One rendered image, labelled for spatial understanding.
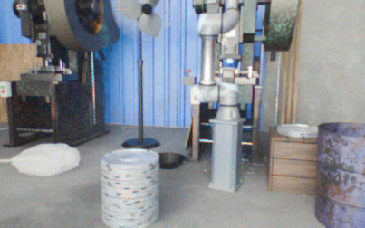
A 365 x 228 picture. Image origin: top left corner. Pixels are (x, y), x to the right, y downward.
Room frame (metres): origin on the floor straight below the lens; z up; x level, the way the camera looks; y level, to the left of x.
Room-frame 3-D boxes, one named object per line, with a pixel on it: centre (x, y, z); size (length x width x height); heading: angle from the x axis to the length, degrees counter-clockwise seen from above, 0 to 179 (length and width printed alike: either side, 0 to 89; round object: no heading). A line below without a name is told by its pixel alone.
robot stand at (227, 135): (1.93, -0.30, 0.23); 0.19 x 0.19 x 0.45; 62
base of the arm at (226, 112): (1.93, -0.30, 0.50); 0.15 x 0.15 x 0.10
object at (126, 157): (1.49, 0.26, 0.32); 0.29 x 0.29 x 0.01
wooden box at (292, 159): (1.99, -0.79, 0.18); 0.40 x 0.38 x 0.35; 166
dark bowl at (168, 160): (2.33, 0.11, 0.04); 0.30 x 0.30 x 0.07
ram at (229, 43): (2.65, -0.40, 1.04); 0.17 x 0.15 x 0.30; 168
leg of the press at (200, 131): (2.88, -0.18, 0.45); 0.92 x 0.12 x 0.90; 168
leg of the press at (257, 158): (2.77, -0.70, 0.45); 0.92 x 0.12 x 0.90; 168
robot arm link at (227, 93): (1.93, -0.29, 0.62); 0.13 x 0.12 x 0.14; 86
